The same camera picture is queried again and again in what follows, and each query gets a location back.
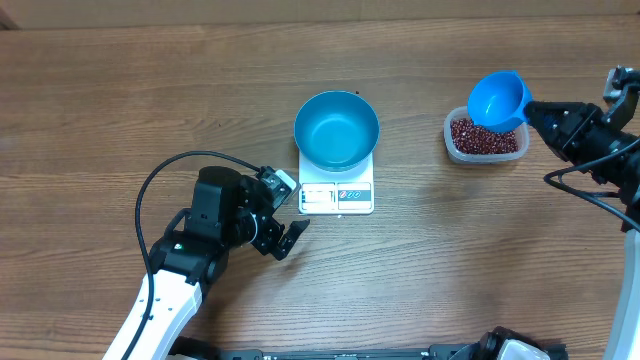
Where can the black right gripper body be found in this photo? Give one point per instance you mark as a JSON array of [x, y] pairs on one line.
[[580, 142]]

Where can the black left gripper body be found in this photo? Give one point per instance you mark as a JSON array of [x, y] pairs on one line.
[[250, 229]]

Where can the blue plastic measuring scoop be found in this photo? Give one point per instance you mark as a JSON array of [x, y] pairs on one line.
[[498, 102]]

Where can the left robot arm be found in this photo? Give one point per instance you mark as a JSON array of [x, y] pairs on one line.
[[228, 210]]

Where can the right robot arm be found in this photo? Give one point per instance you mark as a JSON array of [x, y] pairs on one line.
[[623, 341]]

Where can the white digital kitchen scale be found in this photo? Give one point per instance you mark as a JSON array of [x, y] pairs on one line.
[[349, 192]]

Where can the teal blue bowl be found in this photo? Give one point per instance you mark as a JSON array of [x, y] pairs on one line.
[[336, 130]]

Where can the red adzuki beans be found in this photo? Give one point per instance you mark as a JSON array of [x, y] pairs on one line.
[[476, 140]]

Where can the clear plastic container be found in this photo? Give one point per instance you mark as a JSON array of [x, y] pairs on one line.
[[521, 133]]

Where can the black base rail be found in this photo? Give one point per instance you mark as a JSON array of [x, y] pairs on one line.
[[499, 343]]

